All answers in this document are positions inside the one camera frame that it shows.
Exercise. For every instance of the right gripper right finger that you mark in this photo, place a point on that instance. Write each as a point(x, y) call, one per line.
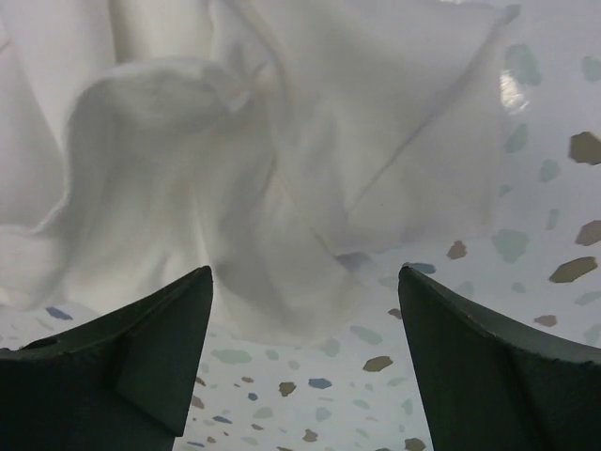
point(488, 382)

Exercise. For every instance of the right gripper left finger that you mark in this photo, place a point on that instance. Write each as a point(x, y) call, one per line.
point(123, 381)

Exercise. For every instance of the white t shirt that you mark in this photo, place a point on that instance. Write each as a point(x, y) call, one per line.
point(268, 140)

